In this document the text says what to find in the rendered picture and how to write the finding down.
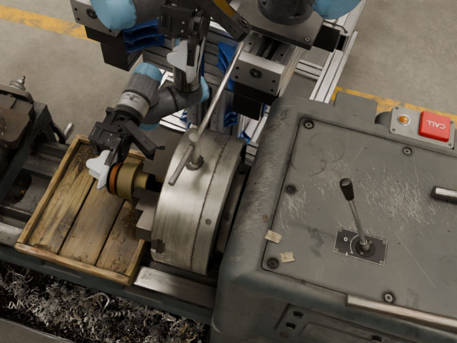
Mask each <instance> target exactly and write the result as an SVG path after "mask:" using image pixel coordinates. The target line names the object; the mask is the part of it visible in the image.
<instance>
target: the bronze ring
mask: <svg viewBox="0 0 457 343"><path fill-rule="evenodd" d="M142 170H143V163H141V162H139V163H138V164H136V163H129V162H126V163H114V164H112V166H111V167H110V169H109V171H108V174H107V180H106V187H107V191H108V193H110V194H112V195H117V196H119V197H120V198H123V199H130V200H131V196H132V194H133V192H134V191H135V189H136V187H139V188H143V189H147V190H149V191H154V186H155V180H156V178H155V175H154V174H149V173H146V172H143V171H142Z"/></svg>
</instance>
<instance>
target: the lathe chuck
mask: <svg viewBox="0 0 457 343"><path fill-rule="evenodd" d="M192 132H197V131H195V130H193V129H192V128H188V129H187V130H186V132H185V133H184V134H183V136H182V138H181V140H180V141H179V143H178V145H177V148H176V149H175V152H174V153H173V156H172V159H171V162H170V164H169V167H168V169H167V173H166V175H165V179H164V181H163V185H162V188H161V190H160V195H159V198H158V202H157V205H156V211H155V214H154V220H153V225H152V234H151V239H152V240H156V239H160V240H162V241H163V243H165V251H164V252H163V253H161V252H157V250H155V249H153V248H151V249H150V250H151V255H152V258H153V259H154V260H156V261H160V262H163V263H166V264H169V265H173V266H176V267H180V268H182V269H185V270H189V271H192V268H191V264H192V253H193V248H194V241H195V238H196V234H197V229H198V226H199V221H200V217H201V213H202V210H203V206H204V203H205V198H206V196H207V192H208V189H209V186H210V183H211V179H212V177H213V174H214V171H215V168H216V166H217V163H218V160H219V158H220V155H221V153H222V150H223V148H224V146H225V144H226V142H227V140H228V139H229V138H230V136H232V135H228V134H225V133H221V132H217V131H213V130H210V129H205V131H204V132H203V134H202V136H201V138H200V155H199V156H200V157H201V159H202V165H201V166H200V167H198V168H196V169H191V168H189V167H188V166H187V165H185V167H184V168H183V170H182V172H181V174H180V176H179V178H178V179H177V181H176V183H175V185H174V186H169V184H168V181H169V180H170V178H171V177H172V175H173V173H174V171H175V169H176V167H177V166H178V164H179V162H180V161H181V159H182V157H183V156H184V153H185V152H186V150H187V148H188V135H189V134H190V133H192Z"/></svg>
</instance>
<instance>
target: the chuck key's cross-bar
mask: <svg viewBox="0 0 457 343"><path fill-rule="evenodd" d="M244 46H245V43H244V42H239V45H238V47H237V49H236V51H235V53H234V55H233V57H232V59H231V62H230V63H229V65H228V68H227V70H226V72H225V74H224V76H223V79H222V81H221V83H220V85H219V87H218V90H217V91H216V94H215V95H214V98H213V100H212V102H211V104H210V106H209V108H208V110H207V113H206V115H205V117H204V119H203V122H202V123H201V125H200V127H199V129H198V131H197V133H198V134H199V135H200V138H201V136H202V134H203V132H204V131H205V129H206V127H207V125H208V123H209V121H210V118H211V116H212V114H213V113H214V110H215V108H216V106H217V104H218V102H219V100H220V97H221V95H222V93H223V91H224V88H225V86H226V84H227V82H228V80H229V78H230V76H231V74H232V72H233V69H234V67H235V65H236V63H237V60H238V58H239V56H240V54H241V52H242V50H243V47H244ZM194 149H195V147H194V146H191V145H189V146H188V148H187V150H186V152H185V153H184V156H183V157H182V159H181V161H180V162H179V164H178V166H177V167H176V169H175V171H174V173H173V175H172V177H171V178H170V180H169V181H168V184H169V186H174V185H175V183H176V181H177V179H178V178H179V176H180V174H181V172H182V170H183V168H184V167H185V165H186V163H187V161H188V160H189V158H190V156H191V154H192V152H193V150H194Z"/></svg>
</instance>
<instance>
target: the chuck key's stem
mask: <svg viewBox="0 0 457 343"><path fill-rule="evenodd" d="M188 145H191V146H194V147H195V149H194V150H193V152H192V154H191V156H190V164H193V165H196V164H197V163H198V161H199V160H198V158H199V155H200V135H199V134H198V133H196V132H192V133H190V134H189V135H188Z"/></svg>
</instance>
